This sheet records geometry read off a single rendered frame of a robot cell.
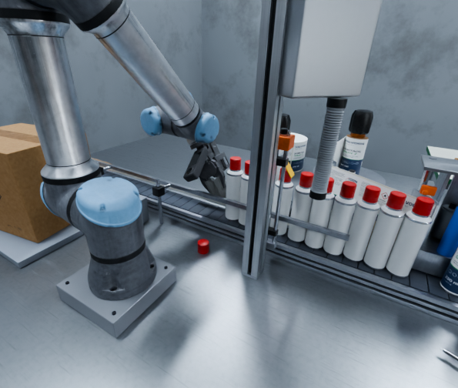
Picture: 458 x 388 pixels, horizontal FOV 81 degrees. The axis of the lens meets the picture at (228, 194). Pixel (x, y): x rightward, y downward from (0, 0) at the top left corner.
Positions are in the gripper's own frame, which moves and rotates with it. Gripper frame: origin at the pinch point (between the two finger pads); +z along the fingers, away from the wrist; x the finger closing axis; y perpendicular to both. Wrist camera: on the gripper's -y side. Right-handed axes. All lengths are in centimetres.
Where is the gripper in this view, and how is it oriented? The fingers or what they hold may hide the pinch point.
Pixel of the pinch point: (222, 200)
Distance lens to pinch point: 86.8
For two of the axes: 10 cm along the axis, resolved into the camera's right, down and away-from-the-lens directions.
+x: -7.7, 2.3, 5.9
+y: 4.9, -3.7, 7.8
